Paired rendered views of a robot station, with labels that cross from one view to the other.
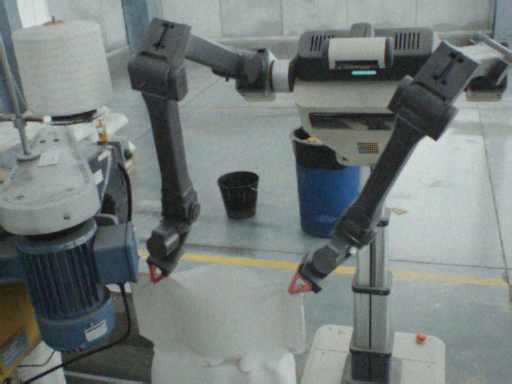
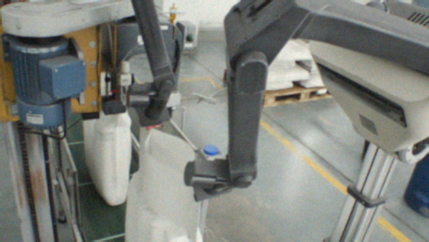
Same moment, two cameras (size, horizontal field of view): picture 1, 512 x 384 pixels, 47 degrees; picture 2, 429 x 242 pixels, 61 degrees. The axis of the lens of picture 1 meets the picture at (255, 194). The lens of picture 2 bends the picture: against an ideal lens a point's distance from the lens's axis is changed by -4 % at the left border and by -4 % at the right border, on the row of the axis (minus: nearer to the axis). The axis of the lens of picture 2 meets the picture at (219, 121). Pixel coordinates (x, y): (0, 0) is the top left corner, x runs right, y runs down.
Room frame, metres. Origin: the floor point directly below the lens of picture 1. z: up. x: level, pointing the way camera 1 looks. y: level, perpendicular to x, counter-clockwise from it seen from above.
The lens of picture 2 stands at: (0.60, -0.61, 1.65)
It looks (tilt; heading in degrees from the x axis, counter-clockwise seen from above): 27 degrees down; 39
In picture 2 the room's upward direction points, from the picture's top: 8 degrees clockwise
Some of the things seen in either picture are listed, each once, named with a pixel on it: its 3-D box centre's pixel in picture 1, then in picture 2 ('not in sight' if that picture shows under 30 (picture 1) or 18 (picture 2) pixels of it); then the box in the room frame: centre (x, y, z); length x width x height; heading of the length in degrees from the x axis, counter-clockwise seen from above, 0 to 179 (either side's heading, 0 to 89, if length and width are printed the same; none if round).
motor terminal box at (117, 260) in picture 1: (118, 258); (63, 80); (1.03, 0.28, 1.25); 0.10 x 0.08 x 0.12; 7
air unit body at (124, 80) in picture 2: not in sight; (125, 83); (1.30, 0.39, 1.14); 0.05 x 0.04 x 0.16; 162
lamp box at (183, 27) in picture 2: (114, 153); (185, 34); (1.56, 0.38, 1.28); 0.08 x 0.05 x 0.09; 72
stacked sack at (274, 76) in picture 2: not in sight; (278, 70); (4.08, 1.47, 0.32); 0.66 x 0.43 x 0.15; 164
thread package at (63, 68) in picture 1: (64, 67); not in sight; (1.16, 0.35, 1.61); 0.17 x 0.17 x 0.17
